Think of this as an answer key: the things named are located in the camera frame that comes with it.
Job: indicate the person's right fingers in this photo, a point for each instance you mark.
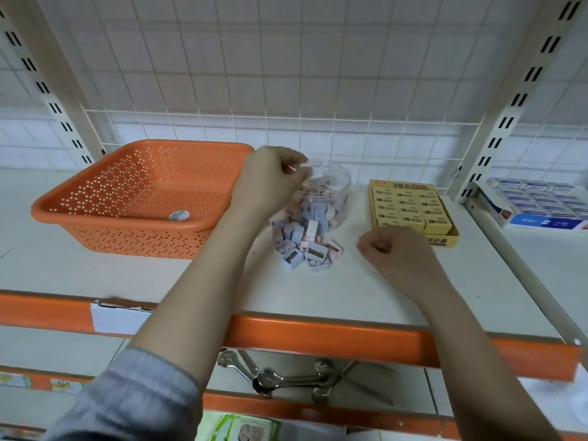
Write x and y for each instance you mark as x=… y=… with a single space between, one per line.
x=373 y=247

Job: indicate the person's right hand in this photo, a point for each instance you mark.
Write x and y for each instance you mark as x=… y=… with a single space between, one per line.
x=409 y=257

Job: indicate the orange perforated plastic basket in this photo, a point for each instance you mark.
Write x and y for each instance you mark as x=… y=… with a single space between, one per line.
x=138 y=188

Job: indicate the round white sticker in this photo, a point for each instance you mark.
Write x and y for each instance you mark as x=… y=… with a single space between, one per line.
x=179 y=215

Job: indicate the cream slotted shelf upright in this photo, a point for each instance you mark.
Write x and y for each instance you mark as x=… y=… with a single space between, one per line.
x=519 y=96
x=43 y=82

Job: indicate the clear plastic jar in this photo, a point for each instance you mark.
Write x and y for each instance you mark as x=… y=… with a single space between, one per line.
x=334 y=182

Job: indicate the green white package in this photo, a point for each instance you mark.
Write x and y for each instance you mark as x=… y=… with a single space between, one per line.
x=241 y=429

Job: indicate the pile of pastel pencil sharpeners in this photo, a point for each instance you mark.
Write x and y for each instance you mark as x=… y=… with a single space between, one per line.
x=304 y=253

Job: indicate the person's right forearm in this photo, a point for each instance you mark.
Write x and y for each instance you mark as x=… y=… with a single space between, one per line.
x=477 y=362

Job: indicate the rows of white wrapped erasers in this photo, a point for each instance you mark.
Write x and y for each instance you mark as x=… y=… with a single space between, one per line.
x=537 y=199

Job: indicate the blue white cardboard display box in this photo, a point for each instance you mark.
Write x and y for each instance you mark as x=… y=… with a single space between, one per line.
x=528 y=221

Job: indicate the yellow cardboard display box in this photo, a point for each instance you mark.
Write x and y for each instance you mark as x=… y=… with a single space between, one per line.
x=443 y=241

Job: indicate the person's left hand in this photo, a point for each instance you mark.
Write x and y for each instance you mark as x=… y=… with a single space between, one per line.
x=264 y=179

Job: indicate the gray knit sleeve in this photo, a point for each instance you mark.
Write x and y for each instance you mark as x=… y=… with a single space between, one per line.
x=133 y=399

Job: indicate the white plastic bag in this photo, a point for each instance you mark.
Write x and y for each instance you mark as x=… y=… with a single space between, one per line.
x=558 y=404

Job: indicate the orange shelf edge strip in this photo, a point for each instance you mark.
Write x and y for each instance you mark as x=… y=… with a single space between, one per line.
x=321 y=332

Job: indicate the person's left fingers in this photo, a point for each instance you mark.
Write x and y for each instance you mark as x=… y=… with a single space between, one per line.
x=294 y=159

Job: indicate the person's left forearm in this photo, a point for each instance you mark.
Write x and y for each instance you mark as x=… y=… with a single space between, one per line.
x=206 y=289

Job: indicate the rows of yellow wrapped erasers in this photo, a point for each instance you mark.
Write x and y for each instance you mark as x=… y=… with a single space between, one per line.
x=406 y=206

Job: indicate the white paper label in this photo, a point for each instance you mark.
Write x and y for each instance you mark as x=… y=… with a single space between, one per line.
x=117 y=317

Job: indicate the colourful price label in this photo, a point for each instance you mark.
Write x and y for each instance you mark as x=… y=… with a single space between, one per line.
x=69 y=386
x=13 y=380

